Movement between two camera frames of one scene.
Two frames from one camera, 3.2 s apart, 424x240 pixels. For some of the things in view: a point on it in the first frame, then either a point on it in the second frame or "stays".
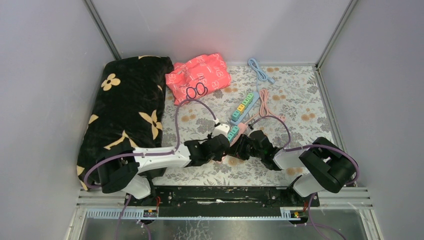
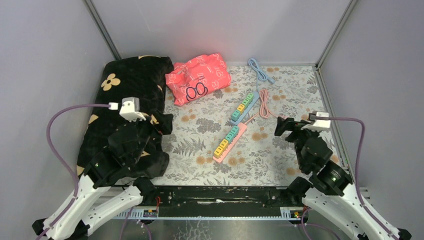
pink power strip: (242, 129) stays
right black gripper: (236, 149) -> (289, 124)
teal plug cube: (230, 136) stays
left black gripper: (219, 158) -> (144, 122)
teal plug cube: (235, 115) stays
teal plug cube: (235, 131) stays
